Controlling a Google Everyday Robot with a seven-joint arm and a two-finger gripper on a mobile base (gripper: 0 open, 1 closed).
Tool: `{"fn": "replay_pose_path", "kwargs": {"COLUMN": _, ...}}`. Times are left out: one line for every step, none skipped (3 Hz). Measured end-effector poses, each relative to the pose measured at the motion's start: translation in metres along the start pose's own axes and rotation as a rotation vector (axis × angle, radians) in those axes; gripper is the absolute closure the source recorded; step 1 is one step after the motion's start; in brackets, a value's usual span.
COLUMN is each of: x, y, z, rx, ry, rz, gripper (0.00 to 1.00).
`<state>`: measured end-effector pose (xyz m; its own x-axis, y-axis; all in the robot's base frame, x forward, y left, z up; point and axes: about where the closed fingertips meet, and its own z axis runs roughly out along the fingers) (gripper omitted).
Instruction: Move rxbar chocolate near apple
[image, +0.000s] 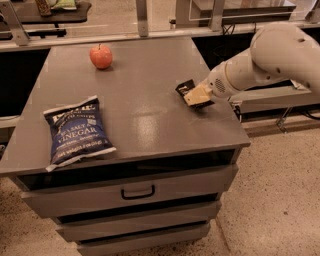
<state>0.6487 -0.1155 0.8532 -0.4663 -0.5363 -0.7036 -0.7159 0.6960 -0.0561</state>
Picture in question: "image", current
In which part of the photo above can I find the black rxbar chocolate bar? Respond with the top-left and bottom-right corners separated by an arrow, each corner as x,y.
176,80 -> 210,109

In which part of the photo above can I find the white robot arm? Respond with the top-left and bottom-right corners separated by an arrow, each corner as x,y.
183,23 -> 320,107

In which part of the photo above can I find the red apple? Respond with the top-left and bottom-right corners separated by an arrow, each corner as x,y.
89,44 -> 113,69

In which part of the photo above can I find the white crumpled packet on shelf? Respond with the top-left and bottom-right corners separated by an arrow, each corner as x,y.
291,80 -> 308,90

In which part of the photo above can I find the grey drawer cabinet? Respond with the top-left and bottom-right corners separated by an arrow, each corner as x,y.
0,38 -> 249,256

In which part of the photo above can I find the blue salt vinegar chip bag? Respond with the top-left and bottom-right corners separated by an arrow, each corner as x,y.
43,96 -> 116,172

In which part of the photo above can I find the green bag on background table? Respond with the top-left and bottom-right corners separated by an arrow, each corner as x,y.
52,0 -> 77,10

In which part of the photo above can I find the brown snack packet background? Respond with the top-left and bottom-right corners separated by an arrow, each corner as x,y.
35,0 -> 52,17

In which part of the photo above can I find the dark background table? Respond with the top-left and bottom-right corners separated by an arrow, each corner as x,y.
9,0 -> 91,38

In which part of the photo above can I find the grey low shelf rail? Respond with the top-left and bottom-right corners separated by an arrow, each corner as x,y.
229,86 -> 320,114

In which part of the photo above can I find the black drawer handle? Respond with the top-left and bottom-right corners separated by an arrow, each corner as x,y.
121,185 -> 156,200

